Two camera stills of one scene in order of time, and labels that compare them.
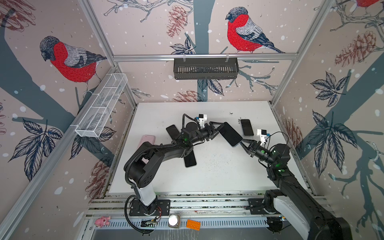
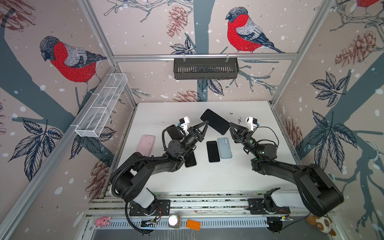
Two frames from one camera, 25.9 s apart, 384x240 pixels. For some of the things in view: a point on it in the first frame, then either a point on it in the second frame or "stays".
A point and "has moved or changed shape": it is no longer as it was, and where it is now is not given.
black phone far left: (173, 131) stays
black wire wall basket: (208, 68) stays
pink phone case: (147, 138) stays
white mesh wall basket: (100, 108) stays
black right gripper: (254, 149) -> (246, 140)
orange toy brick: (193, 224) stays
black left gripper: (209, 130) -> (194, 134)
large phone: (232, 136) has moved or changed shape
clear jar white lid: (174, 220) stays
